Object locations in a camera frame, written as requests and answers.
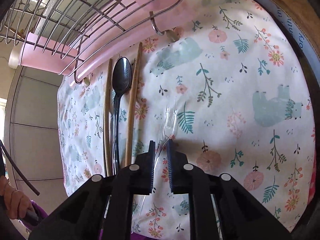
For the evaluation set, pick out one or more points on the floral printed tablecloth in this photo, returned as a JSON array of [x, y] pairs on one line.
[[225, 92]]

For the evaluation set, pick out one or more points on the grey kitchen cabinet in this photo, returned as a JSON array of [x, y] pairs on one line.
[[32, 130]]

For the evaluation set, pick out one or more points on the light wooden chopstick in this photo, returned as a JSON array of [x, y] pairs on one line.
[[132, 105], [107, 120]]

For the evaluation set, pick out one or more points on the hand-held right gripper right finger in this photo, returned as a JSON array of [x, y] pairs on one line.
[[170, 170]]

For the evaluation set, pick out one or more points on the person's left hand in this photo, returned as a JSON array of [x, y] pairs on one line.
[[15, 200]]

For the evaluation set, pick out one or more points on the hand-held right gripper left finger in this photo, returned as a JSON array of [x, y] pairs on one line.
[[150, 170]]

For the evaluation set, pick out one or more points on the pink dotted cloth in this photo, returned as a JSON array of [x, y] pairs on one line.
[[312, 187]]

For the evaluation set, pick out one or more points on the clear plastic fork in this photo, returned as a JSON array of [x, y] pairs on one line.
[[168, 135]]

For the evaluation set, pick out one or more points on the person's purple garment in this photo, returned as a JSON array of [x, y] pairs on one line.
[[140, 237]]

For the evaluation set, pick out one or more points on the black spoon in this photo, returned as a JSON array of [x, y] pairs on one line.
[[121, 77]]

